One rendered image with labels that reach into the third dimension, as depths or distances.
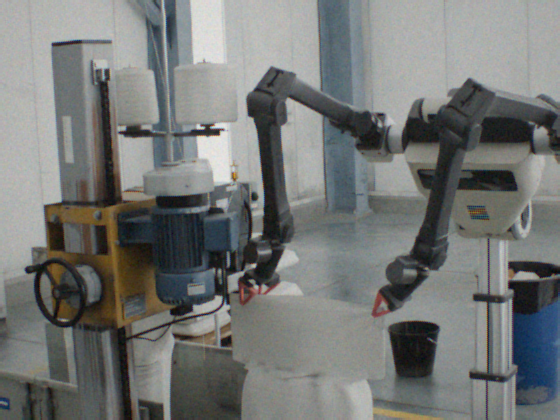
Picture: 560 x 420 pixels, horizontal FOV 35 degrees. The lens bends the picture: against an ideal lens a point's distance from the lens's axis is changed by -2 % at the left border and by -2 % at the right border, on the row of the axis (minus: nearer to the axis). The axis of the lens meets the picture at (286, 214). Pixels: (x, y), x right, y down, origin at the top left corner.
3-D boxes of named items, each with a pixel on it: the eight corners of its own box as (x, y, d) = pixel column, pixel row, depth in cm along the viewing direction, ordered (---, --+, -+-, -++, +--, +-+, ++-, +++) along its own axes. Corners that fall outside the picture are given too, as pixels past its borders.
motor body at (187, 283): (226, 297, 236) (221, 201, 233) (190, 310, 223) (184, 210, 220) (181, 292, 244) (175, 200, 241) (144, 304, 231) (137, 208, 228)
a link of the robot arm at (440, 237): (485, 122, 206) (452, 100, 212) (468, 128, 203) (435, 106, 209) (450, 265, 232) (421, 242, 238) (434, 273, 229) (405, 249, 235)
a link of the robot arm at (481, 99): (489, 88, 200) (458, 69, 206) (462, 142, 205) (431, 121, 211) (580, 112, 232) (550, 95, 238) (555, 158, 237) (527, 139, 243)
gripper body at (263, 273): (242, 276, 259) (251, 254, 256) (262, 268, 267) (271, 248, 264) (259, 288, 256) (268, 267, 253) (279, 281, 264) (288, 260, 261)
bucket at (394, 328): (449, 367, 512) (448, 323, 509) (428, 383, 487) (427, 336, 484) (401, 361, 528) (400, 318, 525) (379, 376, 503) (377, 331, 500)
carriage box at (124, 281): (197, 301, 257) (191, 191, 253) (116, 330, 229) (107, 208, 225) (132, 293, 270) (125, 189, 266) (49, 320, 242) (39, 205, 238)
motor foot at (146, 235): (176, 241, 236) (174, 208, 234) (146, 249, 226) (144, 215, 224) (149, 240, 241) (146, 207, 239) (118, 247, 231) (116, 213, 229)
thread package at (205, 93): (251, 124, 243) (248, 60, 241) (213, 128, 229) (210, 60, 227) (201, 125, 252) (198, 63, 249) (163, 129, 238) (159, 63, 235)
